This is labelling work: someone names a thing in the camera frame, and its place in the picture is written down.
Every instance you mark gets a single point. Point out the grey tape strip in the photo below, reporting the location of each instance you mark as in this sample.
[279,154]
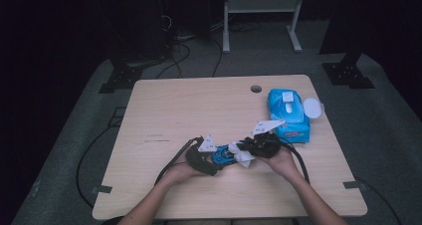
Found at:
[101,189]
[354,184]

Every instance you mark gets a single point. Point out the person's left hand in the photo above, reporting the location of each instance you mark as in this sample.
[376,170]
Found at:
[180,175]

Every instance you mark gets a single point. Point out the person's right hand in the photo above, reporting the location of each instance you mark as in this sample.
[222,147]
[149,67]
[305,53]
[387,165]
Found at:
[283,165]

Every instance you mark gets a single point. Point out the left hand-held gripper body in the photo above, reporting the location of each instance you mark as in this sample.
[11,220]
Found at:
[199,158]

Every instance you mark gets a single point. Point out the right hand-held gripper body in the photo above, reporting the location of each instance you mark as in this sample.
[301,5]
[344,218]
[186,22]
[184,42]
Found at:
[267,147]

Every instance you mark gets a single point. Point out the blue wet wipes pack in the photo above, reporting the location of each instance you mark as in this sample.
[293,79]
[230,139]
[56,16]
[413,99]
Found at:
[292,128]

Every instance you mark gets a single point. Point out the black stand base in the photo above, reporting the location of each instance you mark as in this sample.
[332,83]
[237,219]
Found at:
[346,74]
[121,79]

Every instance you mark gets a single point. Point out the white metal stand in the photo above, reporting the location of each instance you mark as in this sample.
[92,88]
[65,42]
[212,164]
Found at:
[262,5]

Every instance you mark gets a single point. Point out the white wet wipe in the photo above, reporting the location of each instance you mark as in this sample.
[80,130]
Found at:
[242,157]

